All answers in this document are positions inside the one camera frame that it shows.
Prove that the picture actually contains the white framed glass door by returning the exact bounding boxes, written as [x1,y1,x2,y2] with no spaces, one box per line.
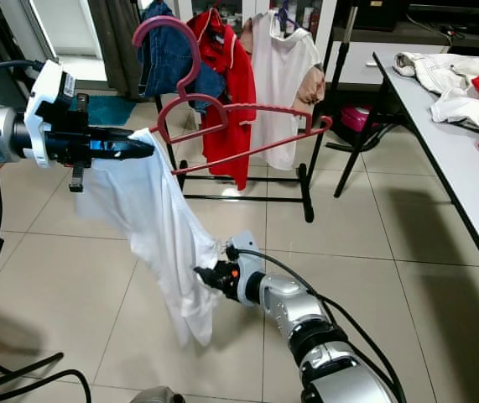
[0,0,106,89]

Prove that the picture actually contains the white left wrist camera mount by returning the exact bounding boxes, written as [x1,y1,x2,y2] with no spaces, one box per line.
[23,60,76,169]

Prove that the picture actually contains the white t-shirt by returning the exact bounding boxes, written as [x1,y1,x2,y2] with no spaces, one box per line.
[75,128,225,347]

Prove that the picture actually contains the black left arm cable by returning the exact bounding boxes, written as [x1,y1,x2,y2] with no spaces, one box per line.
[0,59,40,81]

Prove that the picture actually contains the grey robot leg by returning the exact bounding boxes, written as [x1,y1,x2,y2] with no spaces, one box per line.
[130,385,185,403]

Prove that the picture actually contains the dark curtain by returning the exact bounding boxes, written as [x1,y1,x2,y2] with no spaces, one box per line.
[88,0,148,93]

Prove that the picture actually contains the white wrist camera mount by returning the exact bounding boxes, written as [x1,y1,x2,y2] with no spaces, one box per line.
[226,231,267,305]
[23,60,76,169]

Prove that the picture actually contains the black metal floor bar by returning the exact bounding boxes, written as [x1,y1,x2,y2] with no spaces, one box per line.
[0,351,65,395]

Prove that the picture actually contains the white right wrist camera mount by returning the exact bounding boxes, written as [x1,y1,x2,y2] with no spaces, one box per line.
[226,231,267,305]

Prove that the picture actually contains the metal clothes rack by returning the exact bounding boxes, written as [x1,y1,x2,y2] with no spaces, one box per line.
[134,0,349,224]

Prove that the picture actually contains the pink box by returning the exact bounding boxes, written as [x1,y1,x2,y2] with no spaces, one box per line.
[342,105,372,133]

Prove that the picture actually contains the beige garment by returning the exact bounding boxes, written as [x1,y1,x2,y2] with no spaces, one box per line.
[394,50,479,97]

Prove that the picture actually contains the purple hanger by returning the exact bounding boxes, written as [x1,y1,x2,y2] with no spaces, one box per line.
[275,3,299,26]

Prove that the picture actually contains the grey table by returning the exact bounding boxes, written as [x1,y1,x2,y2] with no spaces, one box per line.
[333,50,479,305]

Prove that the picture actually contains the white garment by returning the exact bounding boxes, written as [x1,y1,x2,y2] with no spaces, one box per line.
[430,86,479,131]

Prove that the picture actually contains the cream white top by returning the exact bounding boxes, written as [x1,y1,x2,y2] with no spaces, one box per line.
[249,8,324,171]

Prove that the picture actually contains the teal floor mat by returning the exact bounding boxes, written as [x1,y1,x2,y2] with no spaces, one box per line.
[86,94,129,127]

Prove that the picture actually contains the red jacket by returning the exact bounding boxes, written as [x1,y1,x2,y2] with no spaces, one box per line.
[187,8,258,192]

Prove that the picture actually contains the tan fabric garment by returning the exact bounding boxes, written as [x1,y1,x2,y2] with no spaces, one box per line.
[296,65,326,107]

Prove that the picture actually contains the blue denim garment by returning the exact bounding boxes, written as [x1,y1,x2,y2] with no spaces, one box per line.
[137,0,227,114]

